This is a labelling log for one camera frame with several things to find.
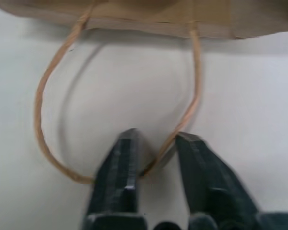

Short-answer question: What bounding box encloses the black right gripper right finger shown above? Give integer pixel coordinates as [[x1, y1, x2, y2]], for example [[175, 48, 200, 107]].
[[174, 131, 264, 230]]

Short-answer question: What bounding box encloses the brown paper bag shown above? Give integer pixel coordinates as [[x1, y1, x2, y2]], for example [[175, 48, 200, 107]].
[[34, 0, 288, 184]]

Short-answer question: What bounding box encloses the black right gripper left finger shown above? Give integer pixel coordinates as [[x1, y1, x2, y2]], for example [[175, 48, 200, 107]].
[[81, 128, 149, 230]]

